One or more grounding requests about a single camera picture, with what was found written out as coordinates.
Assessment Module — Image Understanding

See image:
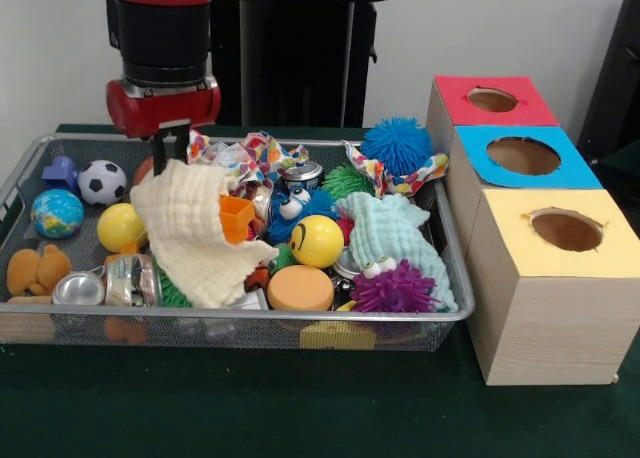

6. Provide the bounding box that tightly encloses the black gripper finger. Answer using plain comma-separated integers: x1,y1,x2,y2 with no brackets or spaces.
173,127,191,163
151,133,169,178

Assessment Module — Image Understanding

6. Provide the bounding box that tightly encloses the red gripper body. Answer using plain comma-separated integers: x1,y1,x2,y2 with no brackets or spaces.
105,76,222,140

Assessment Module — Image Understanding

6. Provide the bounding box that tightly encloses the small soccer ball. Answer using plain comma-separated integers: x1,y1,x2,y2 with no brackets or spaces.
77,159,128,208

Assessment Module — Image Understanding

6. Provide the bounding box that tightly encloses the dark green tablecloth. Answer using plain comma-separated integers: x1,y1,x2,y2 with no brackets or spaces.
0,122,640,458

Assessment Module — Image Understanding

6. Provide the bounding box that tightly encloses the orange foam disc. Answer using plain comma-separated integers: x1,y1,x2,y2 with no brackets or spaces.
266,265,335,312

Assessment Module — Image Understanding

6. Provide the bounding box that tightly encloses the small globe ball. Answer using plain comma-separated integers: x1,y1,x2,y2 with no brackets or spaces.
30,188,85,240

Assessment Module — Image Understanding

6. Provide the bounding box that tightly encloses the confetti print cloth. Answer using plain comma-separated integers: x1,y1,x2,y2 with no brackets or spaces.
343,140,450,198
187,130,311,194

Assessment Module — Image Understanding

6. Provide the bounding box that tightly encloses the blue spiky ball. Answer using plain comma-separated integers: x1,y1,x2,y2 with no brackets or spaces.
360,116,435,169

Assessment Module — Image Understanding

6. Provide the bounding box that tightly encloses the purple spiky ball with eyes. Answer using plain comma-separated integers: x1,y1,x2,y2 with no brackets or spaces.
349,257,441,314

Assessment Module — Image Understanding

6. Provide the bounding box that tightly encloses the light blue waffle cloth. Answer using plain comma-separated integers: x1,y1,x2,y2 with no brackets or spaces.
337,192,460,313

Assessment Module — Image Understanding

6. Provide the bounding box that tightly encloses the shallow mesh bin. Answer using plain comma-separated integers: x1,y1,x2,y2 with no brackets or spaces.
0,132,476,353

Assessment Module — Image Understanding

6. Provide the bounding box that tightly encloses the cream waffle cloth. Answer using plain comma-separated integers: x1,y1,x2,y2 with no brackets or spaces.
130,158,280,310

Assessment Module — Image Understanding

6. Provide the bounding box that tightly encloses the green cloth side table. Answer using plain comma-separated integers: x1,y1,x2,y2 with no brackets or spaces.
594,140,640,202

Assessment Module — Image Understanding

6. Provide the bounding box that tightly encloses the wooden three-hole box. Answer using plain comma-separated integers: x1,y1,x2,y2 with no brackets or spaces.
425,75,627,387

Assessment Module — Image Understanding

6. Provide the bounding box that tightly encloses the yellow smiley ball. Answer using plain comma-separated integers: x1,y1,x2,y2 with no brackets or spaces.
289,214,346,269

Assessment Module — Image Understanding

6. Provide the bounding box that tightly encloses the black upright panel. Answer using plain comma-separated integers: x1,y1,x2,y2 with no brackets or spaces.
577,0,640,152

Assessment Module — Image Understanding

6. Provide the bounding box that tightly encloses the plain yellow ball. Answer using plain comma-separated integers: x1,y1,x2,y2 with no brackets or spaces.
96,202,149,253

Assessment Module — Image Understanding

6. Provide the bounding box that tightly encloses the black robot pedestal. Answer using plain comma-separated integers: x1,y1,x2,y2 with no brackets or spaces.
209,0,404,128

